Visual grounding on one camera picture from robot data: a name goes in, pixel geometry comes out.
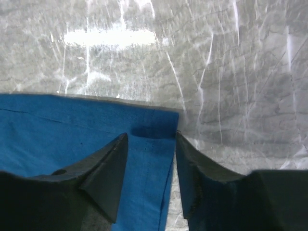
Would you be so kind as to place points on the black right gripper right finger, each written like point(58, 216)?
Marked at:
point(215, 198)

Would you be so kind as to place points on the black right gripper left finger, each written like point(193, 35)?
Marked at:
point(84, 196)

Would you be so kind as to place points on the blue t shirt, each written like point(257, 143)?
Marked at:
point(39, 134)

